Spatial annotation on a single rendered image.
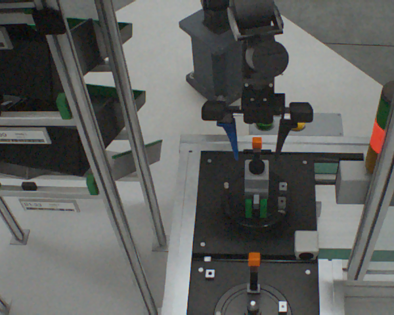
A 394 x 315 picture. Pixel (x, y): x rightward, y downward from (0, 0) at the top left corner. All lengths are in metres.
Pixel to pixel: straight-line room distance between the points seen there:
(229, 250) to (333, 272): 0.20
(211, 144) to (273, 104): 0.36
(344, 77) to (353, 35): 1.46
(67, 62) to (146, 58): 1.04
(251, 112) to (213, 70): 0.51
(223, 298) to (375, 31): 2.20
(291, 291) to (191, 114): 0.58
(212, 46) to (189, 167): 0.28
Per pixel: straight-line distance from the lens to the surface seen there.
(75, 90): 0.68
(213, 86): 1.50
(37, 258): 1.36
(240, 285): 1.11
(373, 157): 0.89
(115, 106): 0.96
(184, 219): 1.22
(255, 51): 0.92
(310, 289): 1.13
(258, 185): 1.12
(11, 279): 1.35
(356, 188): 0.95
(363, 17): 3.17
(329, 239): 1.24
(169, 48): 1.69
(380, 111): 0.82
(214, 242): 1.17
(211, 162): 1.28
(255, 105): 0.96
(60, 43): 0.63
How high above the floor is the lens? 1.99
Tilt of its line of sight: 53 degrees down
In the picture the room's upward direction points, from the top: 7 degrees counter-clockwise
